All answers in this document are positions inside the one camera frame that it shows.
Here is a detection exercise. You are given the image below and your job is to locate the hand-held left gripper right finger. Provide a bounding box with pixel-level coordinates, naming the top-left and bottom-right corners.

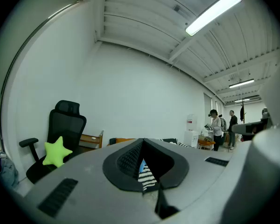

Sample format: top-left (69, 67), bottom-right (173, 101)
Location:
top-left (143, 138), bottom-right (189, 191)

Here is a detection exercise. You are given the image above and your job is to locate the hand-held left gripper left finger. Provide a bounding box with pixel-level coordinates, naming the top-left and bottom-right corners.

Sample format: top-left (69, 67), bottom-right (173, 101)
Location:
top-left (102, 138), bottom-right (145, 193)

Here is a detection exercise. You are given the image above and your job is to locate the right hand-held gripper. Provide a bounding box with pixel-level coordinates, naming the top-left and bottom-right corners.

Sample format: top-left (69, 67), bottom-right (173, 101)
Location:
top-left (232, 108), bottom-right (273, 135)

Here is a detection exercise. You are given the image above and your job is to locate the orange square cushion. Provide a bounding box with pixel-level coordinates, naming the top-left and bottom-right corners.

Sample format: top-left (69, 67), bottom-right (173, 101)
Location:
top-left (115, 138), bottom-right (136, 145)

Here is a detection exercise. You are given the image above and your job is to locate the green star plush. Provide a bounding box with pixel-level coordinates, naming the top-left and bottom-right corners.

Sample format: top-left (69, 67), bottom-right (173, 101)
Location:
top-left (42, 136), bottom-right (73, 168)

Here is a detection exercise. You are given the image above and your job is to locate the coat rack with dark coat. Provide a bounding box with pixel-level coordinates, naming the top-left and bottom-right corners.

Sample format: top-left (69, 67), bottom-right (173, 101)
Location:
top-left (239, 101), bottom-right (247, 123)

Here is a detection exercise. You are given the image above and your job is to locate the black white patterned sofa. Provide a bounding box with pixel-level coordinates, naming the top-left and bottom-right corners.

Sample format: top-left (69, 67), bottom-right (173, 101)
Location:
top-left (109, 138), bottom-right (189, 192)

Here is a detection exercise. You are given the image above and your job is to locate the white water dispenser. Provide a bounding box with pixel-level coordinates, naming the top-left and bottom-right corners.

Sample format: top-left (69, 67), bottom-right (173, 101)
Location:
top-left (183, 129), bottom-right (199, 148)

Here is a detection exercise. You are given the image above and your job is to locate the wooden side table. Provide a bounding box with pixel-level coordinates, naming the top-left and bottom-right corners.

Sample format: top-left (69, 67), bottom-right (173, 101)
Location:
top-left (79, 130), bottom-right (105, 149)

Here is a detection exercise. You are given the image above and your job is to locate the clear water jug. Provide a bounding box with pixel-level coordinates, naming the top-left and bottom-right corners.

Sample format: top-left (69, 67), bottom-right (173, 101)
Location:
top-left (186, 113), bottom-right (198, 132)

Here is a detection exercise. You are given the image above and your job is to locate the black office chair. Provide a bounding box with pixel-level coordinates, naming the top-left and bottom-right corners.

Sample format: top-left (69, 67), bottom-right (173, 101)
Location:
top-left (19, 100), bottom-right (87, 184)

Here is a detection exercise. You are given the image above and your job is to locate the grey blue jacket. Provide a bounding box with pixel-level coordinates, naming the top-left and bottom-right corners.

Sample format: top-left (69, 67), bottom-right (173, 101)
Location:
top-left (0, 150), bottom-right (20, 188)

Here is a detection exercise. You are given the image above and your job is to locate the grey roller blind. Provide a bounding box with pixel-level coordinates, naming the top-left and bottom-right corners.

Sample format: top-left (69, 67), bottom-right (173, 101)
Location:
top-left (0, 0), bottom-right (80, 138)

